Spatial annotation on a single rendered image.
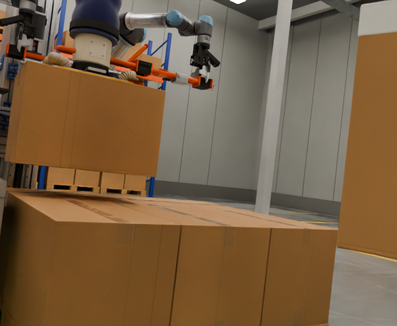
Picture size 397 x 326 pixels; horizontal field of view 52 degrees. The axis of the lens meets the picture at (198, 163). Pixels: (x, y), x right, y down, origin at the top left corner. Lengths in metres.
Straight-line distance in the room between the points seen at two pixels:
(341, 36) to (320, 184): 4.39
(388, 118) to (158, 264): 0.86
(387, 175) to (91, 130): 1.32
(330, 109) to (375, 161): 11.98
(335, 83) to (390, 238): 12.16
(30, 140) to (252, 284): 1.01
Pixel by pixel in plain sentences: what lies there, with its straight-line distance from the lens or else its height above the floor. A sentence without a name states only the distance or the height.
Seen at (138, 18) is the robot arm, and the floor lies 1.52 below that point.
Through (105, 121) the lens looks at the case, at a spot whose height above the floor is 0.89.
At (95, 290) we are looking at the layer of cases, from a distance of 1.25.
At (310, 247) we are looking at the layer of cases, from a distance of 1.75.
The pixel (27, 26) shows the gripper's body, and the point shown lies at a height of 1.32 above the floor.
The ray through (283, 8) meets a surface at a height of 2.76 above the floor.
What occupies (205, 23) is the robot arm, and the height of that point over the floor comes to 1.51.
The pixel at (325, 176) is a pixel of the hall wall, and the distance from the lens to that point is 12.41.
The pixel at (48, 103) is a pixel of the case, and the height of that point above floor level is 0.92.
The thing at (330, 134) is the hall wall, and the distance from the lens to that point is 12.49.
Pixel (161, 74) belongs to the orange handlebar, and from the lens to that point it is 2.10.
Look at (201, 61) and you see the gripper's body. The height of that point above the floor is 1.31.
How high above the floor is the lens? 0.71
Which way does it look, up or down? 2 degrees up
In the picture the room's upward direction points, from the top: 7 degrees clockwise
